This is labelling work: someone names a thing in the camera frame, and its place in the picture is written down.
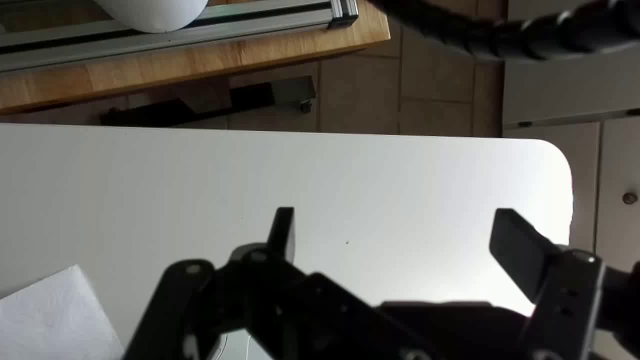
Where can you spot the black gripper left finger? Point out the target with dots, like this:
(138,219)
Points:
(290,315)

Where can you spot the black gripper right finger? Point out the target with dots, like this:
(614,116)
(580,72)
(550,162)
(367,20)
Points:
(563,285)

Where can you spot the grey cabinet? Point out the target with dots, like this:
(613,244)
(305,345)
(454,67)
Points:
(588,109)

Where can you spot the white paper sheet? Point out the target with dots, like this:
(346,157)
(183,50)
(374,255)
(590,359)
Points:
(57,319)

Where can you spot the wooden base board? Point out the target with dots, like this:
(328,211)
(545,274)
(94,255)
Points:
(115,77)

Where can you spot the aluminium extrusion rail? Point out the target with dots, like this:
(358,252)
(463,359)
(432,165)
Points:
(201,25)

